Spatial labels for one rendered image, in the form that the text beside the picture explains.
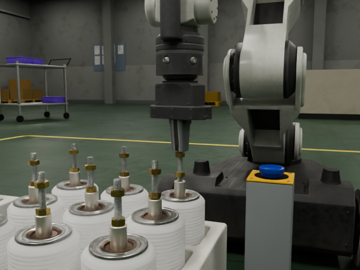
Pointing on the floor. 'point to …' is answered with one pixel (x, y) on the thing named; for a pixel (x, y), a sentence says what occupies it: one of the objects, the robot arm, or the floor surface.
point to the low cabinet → (331, 95)
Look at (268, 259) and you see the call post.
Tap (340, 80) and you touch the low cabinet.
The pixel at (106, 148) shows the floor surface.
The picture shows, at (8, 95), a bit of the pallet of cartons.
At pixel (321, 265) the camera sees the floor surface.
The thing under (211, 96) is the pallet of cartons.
